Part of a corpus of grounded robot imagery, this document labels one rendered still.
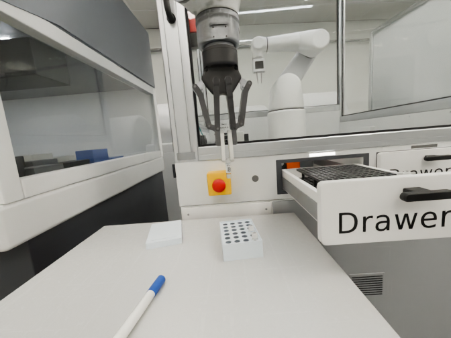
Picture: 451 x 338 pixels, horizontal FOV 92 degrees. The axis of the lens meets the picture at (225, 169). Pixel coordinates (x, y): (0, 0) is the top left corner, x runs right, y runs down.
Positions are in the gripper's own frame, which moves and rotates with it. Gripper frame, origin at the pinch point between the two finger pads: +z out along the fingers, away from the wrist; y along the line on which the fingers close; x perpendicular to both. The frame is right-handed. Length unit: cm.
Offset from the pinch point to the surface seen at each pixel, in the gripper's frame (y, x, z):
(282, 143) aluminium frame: 18.9, 17.7, 1.3
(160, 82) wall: -76, 331, -96
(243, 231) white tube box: 2.3, -1.4, 20.0
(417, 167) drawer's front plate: 59, 12, 12
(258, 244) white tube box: 4.6, -7.4, 20.5
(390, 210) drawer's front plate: 25.1, -16.5, 12.1
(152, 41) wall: -80, 331, -160
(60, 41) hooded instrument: -48, 29, -36
